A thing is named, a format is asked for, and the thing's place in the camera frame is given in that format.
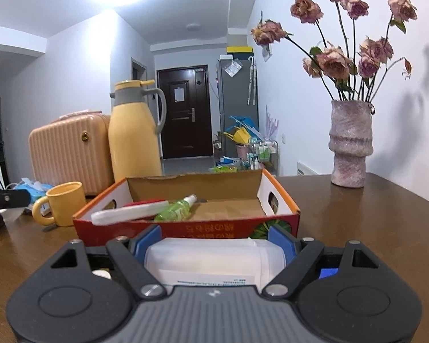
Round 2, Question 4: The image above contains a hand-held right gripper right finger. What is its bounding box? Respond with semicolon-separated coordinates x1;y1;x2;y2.
263;226;380;298

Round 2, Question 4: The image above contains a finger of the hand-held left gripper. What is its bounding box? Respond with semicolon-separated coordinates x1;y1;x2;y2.
0;189;30;208

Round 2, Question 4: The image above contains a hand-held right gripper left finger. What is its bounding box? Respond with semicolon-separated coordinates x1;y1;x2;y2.
50;226;167;299

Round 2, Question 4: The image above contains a white red lint brush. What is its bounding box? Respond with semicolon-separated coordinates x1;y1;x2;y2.
91;200;172;226

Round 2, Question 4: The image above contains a red cardboard box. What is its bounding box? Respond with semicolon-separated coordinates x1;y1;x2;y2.
72;169;301;247

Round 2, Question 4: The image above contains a green spray bottle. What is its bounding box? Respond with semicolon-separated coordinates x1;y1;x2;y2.
154;194;198;222

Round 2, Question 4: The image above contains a white plastic jar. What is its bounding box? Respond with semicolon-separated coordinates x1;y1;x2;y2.
144;238;287;286

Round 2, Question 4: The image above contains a blue tissue pack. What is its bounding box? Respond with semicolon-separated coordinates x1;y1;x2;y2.
12;177;54;206

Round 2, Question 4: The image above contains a yellow ceramic mug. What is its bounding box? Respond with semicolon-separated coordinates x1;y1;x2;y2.
31;182;87;227

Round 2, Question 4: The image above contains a pink ribbed suitcase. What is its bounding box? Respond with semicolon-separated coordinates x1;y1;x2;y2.
29;111;115;196

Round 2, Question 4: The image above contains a yellow thermos jug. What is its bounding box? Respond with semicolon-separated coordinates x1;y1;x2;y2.
108;79;167;184

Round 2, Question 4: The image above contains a yellow watering can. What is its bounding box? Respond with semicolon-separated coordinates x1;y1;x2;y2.
223;129;251;145

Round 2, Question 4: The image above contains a pink textured vase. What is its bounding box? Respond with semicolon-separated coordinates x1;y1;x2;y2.
329;100;374;189

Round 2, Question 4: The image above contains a blue folding rack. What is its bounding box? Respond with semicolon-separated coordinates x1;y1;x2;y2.
229;115;261;140

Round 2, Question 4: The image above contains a dark entrance door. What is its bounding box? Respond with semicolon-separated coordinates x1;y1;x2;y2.
156;65;215;159

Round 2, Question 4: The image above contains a grey refrigerator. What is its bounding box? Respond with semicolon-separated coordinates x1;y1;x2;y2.
216;55;260;161

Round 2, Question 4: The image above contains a grey side door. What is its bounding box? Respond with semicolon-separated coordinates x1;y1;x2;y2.
130;57;147;90

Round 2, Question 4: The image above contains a bunch of dried roses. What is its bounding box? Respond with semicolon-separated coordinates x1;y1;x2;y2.
250;0;419;102

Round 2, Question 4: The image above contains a white wall heater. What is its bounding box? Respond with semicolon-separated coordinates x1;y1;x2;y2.
297;161;319;176

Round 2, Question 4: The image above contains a wire storage cart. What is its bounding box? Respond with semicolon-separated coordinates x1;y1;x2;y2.
248;139;279;177

